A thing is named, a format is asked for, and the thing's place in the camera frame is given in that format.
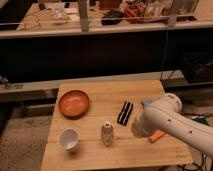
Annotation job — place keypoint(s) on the translucent white end effector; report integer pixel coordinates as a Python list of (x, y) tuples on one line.
[(138, 128)]

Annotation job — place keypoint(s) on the small white bottle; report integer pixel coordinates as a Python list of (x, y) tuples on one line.
[(107, 133)]

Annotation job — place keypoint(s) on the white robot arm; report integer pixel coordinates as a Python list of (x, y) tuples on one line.
[(164, 114)]

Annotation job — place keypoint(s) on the black striped rectangular block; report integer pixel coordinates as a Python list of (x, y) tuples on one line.
[(125, 113)]

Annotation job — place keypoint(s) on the black power box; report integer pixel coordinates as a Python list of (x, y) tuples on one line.
[(201, 119)]

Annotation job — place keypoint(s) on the white cup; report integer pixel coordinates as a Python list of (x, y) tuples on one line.
[(69, 140)]

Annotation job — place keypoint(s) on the black bag on shelf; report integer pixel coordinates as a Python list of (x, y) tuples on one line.
[(112, 17)]

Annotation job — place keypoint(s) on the metal clamp bracket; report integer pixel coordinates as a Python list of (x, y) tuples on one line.
[(8, 85)]

